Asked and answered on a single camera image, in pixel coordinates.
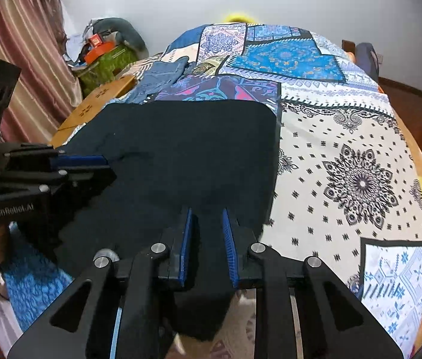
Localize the black pants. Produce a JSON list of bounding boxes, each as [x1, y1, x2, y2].
[[55, 101, 279, 340]]

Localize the brown cardboard box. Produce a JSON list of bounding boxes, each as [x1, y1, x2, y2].
[[49, 75, 137, 147]]

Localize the green covered side table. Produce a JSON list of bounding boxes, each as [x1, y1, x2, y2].
[[75, 45, 138, 97]]

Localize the orange box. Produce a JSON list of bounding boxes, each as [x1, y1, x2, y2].
[[84, 41, 116, 64]]

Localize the blue patchwork bedsheet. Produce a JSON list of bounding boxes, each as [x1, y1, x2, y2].
[[2, 22, 422, 359]]

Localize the striped red curtain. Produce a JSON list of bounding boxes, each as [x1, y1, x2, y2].
[[0, 0, 83, 143]]

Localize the folded blue jeans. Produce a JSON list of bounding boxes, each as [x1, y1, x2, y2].
[[124, 56, 195, 105]]

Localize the dark blue backpack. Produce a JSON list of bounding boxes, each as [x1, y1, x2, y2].
[[355, 42, 379, 83]]

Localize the yellow headboard cushion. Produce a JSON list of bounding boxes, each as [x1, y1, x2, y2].
[[221, 12, 257, 24]]

